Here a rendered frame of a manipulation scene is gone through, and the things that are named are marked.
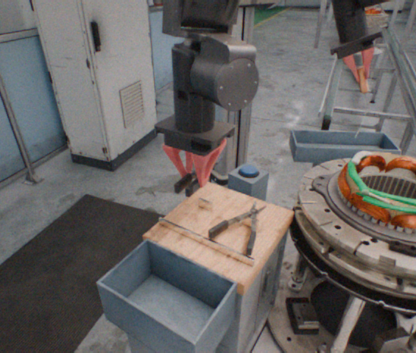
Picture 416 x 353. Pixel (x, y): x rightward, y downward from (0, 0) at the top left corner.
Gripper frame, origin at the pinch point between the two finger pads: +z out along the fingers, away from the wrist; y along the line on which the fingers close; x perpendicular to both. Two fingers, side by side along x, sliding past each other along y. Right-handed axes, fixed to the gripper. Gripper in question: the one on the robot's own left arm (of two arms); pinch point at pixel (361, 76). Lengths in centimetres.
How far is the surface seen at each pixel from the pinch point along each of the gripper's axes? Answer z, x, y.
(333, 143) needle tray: 17.8, 4.9, -9.6
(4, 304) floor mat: 54, -11, -177
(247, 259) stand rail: 4, -49, -22
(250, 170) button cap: 7.1, -18.3, -26.8
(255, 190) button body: 11.1, -20.9, -26.8
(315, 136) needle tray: 13.9, 4.2, -13.4
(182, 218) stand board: 0, -41, -34
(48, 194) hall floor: 42, 80, -217
